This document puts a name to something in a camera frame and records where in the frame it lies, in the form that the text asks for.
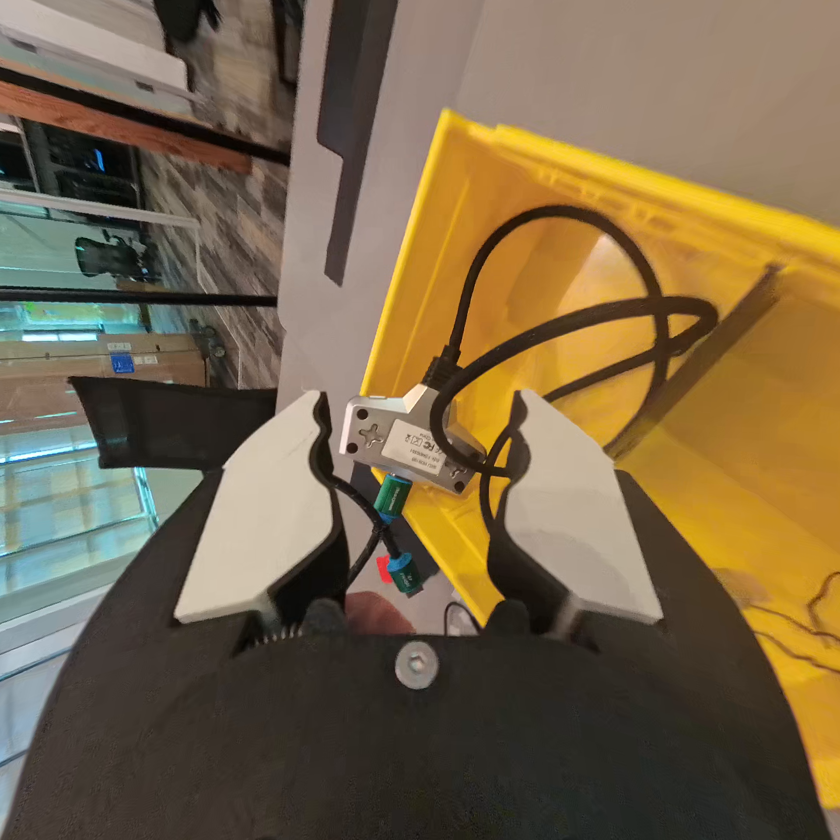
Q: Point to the yellow plastic bin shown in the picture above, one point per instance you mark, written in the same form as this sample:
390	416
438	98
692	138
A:
754	459

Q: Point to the dark loose thread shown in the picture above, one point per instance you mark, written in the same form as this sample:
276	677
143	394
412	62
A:
812	604

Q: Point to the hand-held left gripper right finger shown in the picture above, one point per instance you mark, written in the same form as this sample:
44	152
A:
577	525

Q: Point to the small red plastic block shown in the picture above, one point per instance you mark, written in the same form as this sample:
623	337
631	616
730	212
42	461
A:
383	568

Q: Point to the wood-edged desk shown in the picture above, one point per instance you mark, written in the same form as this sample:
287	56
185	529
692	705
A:
131	128

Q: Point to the flat cardboard box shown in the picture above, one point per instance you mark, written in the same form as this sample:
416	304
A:
65	358

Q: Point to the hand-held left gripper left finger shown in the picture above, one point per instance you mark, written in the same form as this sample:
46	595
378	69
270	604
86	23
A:
262	525

